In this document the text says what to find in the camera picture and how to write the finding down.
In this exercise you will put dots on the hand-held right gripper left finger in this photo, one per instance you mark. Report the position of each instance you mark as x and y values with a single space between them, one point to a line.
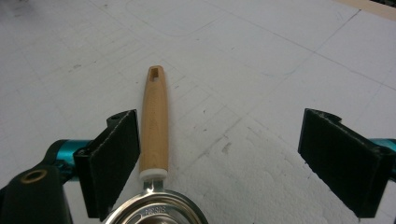
110 161

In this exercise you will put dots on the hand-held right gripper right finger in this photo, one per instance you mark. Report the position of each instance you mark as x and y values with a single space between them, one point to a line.
342 161

